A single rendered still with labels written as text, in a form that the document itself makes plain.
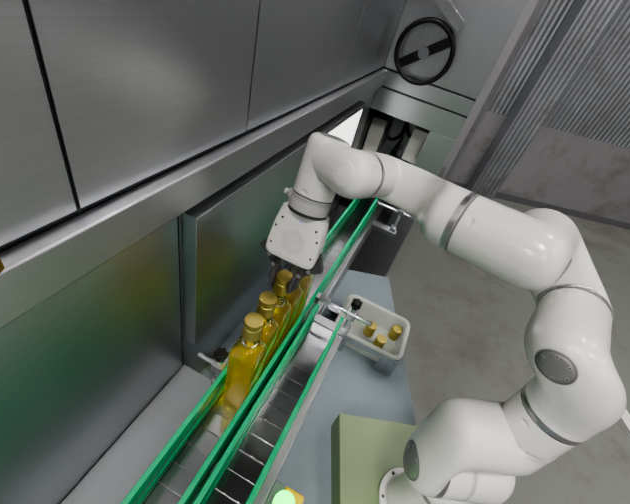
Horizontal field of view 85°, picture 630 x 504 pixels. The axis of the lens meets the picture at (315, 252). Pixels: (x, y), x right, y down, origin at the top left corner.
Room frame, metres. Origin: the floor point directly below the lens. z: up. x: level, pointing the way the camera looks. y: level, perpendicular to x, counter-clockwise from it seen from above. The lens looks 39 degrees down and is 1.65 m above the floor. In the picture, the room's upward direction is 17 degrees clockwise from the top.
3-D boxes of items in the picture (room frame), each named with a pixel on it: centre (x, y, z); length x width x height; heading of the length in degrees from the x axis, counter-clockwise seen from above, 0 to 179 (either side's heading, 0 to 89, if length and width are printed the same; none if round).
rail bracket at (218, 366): (0.39, 0.14, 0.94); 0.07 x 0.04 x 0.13; 77
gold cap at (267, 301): (0.43, 0.06, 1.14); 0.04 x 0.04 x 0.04
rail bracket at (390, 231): (1.27, -0.27, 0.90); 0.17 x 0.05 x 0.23; 77
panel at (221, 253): (0.84, 0.10, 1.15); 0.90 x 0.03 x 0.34; 167
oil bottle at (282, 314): (0.48, 0.04, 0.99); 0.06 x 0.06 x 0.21; 78
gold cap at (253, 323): (0.37, 0.07, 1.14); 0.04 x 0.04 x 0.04
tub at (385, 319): (0.73, -0.25, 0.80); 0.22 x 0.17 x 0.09; 77
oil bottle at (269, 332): (0.43, 0.06, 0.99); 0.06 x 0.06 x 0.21; 76
